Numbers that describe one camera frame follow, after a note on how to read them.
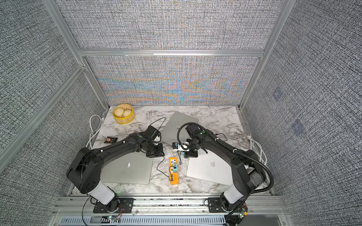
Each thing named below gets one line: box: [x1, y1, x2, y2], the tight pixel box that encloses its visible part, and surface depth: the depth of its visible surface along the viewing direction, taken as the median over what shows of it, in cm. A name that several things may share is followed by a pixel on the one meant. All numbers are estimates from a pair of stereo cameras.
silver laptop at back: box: [160, 111, 199, 146], surface depth 108 cm
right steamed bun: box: [122, 108, 132, 117], surface depth 111 cm
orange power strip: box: [168, 156, 180, 186], surface depth 83 cm
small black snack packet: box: [103, 136, 118, 144], surface depth 99 cm
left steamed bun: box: [114, 107, 124, 118], surface depth 111 cm
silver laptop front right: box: [186, 148, 233, 186], surface depth 86 cm
